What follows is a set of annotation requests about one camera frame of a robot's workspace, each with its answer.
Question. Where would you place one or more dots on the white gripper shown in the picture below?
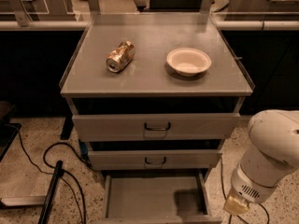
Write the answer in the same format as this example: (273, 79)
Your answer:
(247, 187)

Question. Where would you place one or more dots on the grey bottom drawer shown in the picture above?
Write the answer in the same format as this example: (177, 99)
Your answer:
(162, 198)

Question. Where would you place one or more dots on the grey drawer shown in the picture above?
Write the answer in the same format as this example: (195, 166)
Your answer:
(162, 198)
(140, 127)
(154, 159)

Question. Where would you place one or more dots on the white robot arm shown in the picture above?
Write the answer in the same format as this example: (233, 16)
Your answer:
(273, 154)

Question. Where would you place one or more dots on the grey middle drawer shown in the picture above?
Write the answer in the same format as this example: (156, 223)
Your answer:
(154, 159)

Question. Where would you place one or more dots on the grey top drawer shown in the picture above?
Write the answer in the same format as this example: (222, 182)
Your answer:
(140, 127)

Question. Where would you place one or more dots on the grey drawer cabinet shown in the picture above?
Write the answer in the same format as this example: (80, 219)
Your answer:
(148, 85)

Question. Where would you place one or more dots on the white paper bowl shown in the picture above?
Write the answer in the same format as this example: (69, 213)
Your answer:
(188, 62)

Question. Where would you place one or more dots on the crushed gold soda can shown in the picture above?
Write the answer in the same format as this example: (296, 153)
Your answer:
(120, 57)

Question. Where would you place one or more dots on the black floor bar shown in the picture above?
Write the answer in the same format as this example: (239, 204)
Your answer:
(50, 194)

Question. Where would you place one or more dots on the dark tray left edge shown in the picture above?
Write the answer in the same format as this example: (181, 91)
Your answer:
(8, 133)

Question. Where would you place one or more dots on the white horizontal rail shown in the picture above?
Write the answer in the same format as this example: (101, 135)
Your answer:
(222, 25)

